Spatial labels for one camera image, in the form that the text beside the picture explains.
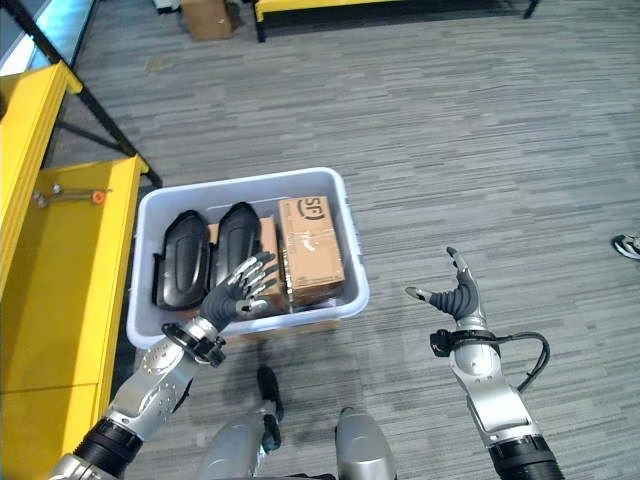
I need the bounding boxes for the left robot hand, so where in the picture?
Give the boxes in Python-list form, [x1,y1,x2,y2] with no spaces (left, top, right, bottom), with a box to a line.
[200,251,278,335]

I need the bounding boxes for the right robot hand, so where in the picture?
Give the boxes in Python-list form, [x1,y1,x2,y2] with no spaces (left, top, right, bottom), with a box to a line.
[405,246,487,321]

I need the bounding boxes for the plain brown cardboard box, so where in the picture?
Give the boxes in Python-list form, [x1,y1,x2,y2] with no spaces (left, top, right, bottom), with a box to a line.
[206,215,290,317]

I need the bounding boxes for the white plastic box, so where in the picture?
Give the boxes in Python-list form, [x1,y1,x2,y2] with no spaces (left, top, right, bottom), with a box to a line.
[125,166,371,350]

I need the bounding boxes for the SF printed cardboard box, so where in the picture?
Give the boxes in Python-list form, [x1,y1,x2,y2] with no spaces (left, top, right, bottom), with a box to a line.
[277,195,347,307]

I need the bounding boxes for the yellow metal shelf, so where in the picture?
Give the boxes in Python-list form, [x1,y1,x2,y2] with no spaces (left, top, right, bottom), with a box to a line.
[0,60,147,480]

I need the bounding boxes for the cardboard box on floor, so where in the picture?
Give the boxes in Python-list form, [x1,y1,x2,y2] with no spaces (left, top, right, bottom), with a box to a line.
[179,0,240,42]

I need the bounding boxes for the black sole-shaped part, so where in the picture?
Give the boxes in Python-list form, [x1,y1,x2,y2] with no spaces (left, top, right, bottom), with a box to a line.
[151,209,213,309]
[208,201,263,296]

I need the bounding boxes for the black robot foot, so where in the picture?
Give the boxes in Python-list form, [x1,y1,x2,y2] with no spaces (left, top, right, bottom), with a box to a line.
[256,365,284,420]

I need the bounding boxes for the left silver robot leg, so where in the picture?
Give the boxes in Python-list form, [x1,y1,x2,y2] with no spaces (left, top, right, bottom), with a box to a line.
[195,405,281,480]

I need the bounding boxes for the silver robot leg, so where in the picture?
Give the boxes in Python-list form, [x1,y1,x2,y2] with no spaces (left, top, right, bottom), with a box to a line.
[195,405,281,480]
[335,407,397,480]

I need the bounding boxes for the person's shoe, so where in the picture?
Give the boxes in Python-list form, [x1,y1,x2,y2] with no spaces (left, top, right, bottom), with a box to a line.
[611,234,640,260]

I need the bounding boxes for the right silver robot leg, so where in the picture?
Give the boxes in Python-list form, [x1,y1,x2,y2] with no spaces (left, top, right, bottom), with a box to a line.
[335,407,397,480]

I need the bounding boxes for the yellow bench with black legs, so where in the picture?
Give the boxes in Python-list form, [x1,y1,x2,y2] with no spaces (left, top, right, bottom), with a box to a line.
[252,0,541,44]

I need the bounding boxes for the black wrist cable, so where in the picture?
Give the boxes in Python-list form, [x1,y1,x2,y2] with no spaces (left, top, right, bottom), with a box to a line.
[492,331,551,392]

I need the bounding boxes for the black shelf frame bars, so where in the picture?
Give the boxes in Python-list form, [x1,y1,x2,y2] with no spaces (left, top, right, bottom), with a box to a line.
[9,0,164,188]

